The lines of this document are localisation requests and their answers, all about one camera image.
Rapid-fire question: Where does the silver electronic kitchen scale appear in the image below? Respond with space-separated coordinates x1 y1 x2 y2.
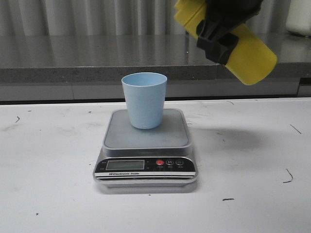
93 108 198 194

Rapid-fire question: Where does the light blue plastic cup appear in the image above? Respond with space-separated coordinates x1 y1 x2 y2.
121 72 167 129

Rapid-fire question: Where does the yellow squeeze bottle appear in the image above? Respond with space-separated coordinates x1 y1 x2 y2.
174 0 277 85

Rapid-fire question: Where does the white container on counter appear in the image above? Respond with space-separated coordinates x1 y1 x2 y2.
286 0 311 37

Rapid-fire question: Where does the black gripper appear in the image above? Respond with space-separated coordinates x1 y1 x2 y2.
196 0 263 65

